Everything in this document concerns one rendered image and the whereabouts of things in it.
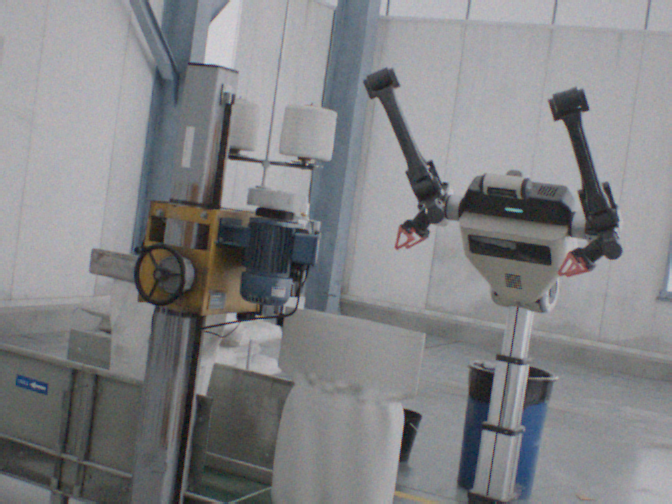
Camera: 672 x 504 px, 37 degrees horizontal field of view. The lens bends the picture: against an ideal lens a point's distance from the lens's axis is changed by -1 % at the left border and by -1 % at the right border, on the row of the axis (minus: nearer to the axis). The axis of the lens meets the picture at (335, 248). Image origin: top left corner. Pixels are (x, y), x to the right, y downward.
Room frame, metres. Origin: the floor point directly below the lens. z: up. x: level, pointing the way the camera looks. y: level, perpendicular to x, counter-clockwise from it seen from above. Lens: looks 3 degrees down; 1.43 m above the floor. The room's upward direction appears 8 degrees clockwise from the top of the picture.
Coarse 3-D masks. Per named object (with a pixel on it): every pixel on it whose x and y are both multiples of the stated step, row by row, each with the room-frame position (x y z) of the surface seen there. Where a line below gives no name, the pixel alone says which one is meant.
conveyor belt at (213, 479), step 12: (204, 468) 3.65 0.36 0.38; (204, 480) 3.51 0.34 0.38; (216, 480) 3.53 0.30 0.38; (228, 480) 3.55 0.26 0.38; (240, 480) 3.57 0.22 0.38; (252, 480) 3.59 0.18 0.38; (204, 492) 3.37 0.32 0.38; (216, 492) 3.39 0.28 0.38; (228, 492) 3.41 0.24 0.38; (240, 492) 3.43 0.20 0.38; (252, 492) 3.45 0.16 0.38; (264, 492) 3.47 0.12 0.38
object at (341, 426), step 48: (288, 336) 3.31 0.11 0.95; (336, 336) 3.19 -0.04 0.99; (384, 336) 3.15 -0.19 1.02; (336, 384) 3.17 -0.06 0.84; (384, 384) 3.14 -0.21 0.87; (288, 432) 3.24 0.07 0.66; (336, 432) 3.15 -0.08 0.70; (384, 432) 3.11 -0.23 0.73; (288, 480) 3.22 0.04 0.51; (336, 480) 3.13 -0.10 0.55; (384, 480) 3.11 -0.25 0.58
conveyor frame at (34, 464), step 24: (0, 456) 3.58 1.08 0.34; (24, 456) 3.53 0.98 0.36; (48, 456) 3.48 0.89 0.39; (72, 456) 3.43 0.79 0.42; (216, 456) 3.70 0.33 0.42; (24, 480) 3.51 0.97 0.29; (48, 480) 3.48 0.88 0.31; (72, 480) 3.43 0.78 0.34; (96, 480) 3.39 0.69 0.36; (120, 480) 3.34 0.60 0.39; (264, 480) 3.61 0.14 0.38
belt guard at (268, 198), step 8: (248, 192) 3.01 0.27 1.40; (256, 192) 2.96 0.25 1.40; (264, 192) 2.95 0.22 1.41; (272, 192) 2.94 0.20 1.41; (280, 192) 2.94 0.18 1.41; (248, 200) 2.99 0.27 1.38; (256, 200) 2.96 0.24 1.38; (264, 200) 2.95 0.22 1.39; (272, 200) 2.94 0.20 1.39; (280, 200) 2.94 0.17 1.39; (288, 200) 2.95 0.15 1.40; (296, 200) 2.96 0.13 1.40; (304, 200) 2.99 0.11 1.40; (272, 208) 2.94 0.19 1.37; (280, 208) 2.94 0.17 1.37; (288, 208) 2.95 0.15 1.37; (296, 208) 2.96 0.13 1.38; (304, 208) 3.00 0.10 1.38
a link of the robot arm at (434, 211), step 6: (438, 186) 3.33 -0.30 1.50; (414, 192) 3.34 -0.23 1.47; (438, 192) 3.34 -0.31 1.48; (420, 198) 3.36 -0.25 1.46; (426, 198) 3.33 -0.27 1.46; (432, 198) 3.31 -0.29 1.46; (426, 204) 3.28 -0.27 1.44; (432, 204) 3.27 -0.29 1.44; (438, 204) 3.30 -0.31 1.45; (426, 210) 3.30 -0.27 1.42; (432, 210) 3.27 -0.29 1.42; (438, 210) 3.27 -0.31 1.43; (426, 216) 3.28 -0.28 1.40; (432, 216) 3.28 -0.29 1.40; (438, 216) 3.28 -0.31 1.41; (432, 222) 3.28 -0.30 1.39; (438, 222) 3.28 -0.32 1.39
